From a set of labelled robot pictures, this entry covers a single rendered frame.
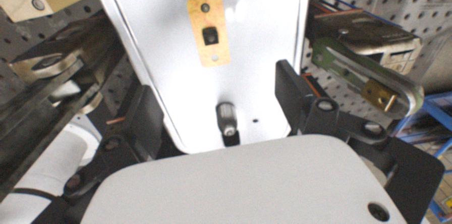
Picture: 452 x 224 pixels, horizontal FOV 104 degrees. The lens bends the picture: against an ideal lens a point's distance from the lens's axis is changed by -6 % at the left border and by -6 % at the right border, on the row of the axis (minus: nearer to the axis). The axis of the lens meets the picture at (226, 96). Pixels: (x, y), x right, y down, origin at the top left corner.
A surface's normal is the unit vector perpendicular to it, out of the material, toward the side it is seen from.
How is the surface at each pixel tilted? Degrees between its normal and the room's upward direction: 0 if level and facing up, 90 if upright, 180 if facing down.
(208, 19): 0
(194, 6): 0
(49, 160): 90
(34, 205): 90
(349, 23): 90
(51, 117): 81
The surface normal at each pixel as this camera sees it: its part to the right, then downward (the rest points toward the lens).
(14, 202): 0.32, -0.74
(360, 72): -0.94, 0.30
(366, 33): -0.14, -0.76
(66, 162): 0.92, -0.36
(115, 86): 0.11, 0.63
